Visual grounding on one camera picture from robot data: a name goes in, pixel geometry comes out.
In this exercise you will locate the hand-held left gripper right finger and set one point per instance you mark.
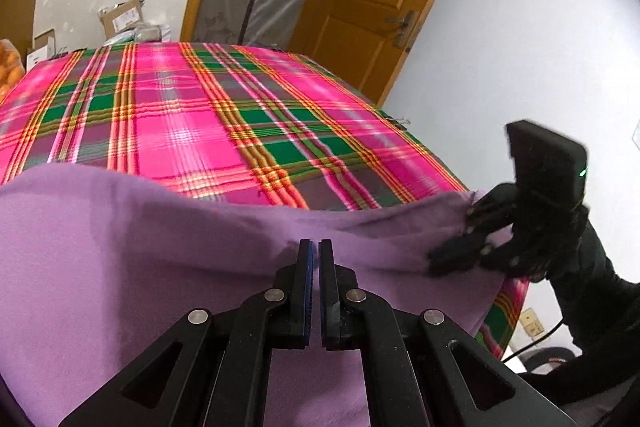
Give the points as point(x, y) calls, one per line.
point(330, 307)

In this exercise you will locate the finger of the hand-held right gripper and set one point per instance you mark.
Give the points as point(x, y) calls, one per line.
point(487, 209)
point(455, 254)

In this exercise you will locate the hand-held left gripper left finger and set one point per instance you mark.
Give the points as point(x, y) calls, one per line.
point(300, 307)

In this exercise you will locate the purple fleece garment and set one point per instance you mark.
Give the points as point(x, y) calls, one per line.
point(150, 257)

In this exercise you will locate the person's right forearm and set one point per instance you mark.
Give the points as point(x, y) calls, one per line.
point(600, 302)

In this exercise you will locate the pink green plaid blanket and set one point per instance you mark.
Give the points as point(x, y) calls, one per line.
point(200, 117)

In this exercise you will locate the grey plastic parcel bag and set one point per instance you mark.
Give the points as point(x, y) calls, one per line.
point(145, 33)

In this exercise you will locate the brown cardboard box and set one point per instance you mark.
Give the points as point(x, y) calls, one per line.
point(125, 14)

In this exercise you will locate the small white box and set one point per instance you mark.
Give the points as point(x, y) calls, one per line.
point(42, 49)

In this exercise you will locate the bag of oranges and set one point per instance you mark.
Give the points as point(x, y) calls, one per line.
point(10, 69)

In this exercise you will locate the white wall socket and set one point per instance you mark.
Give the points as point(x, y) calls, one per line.
point(531, 323)

